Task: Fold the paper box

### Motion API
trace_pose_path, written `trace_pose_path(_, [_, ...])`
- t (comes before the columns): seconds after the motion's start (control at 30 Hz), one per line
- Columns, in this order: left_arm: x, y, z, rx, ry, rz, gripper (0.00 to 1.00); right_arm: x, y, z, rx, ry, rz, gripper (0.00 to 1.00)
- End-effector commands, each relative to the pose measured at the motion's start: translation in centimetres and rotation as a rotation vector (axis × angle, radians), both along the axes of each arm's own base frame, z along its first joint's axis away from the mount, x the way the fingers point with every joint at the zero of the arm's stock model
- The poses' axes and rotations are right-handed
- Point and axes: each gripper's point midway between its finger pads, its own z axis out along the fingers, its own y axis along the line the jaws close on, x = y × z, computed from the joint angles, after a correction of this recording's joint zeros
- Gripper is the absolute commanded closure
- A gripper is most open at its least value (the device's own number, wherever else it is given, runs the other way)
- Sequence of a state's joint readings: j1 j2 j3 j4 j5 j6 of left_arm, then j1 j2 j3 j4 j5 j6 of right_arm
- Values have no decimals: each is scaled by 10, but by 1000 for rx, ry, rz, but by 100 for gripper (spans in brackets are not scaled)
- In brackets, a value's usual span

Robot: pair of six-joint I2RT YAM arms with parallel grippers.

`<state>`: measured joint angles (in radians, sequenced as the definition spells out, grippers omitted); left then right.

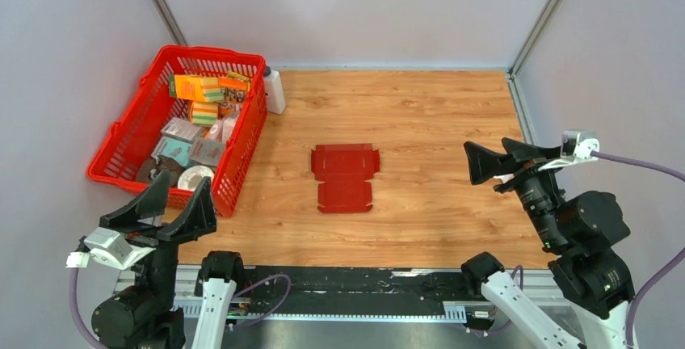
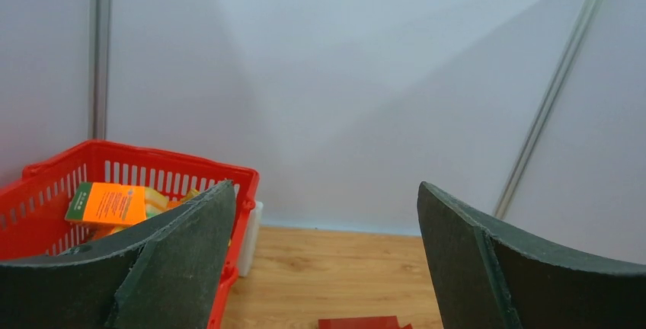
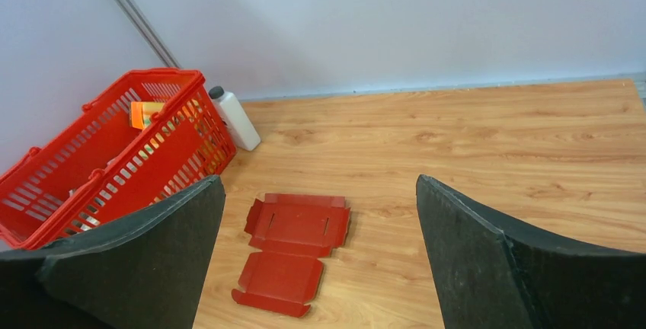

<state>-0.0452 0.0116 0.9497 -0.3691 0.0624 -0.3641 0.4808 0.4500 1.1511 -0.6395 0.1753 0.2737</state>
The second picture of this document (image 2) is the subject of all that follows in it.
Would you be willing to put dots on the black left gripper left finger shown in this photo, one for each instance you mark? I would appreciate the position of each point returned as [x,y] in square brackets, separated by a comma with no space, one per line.
[161,273]

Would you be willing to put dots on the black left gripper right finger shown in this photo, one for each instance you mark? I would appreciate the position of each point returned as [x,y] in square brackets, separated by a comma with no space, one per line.
[487,273]

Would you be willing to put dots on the red paper box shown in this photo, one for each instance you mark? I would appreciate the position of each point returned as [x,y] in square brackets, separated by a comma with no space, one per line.
[375,322]

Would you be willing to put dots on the orange green box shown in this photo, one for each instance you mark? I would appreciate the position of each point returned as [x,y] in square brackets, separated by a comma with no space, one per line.
[108,204]

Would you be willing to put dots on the white plastic bottle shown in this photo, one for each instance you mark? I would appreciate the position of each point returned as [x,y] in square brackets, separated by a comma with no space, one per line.
[249,244]

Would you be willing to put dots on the red plastic basket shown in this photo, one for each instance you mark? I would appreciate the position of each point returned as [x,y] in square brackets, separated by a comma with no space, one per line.
[33,208]

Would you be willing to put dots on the left aluminium frame post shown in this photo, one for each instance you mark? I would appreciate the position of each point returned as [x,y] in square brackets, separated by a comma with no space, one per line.
[98,60]

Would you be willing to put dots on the aluminium frame post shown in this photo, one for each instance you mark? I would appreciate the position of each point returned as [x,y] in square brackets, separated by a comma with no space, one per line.
[557,82]
[98,60]

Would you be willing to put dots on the right aluminium frame post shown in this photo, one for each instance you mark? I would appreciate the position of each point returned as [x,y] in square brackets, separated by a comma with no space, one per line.
[557,82]

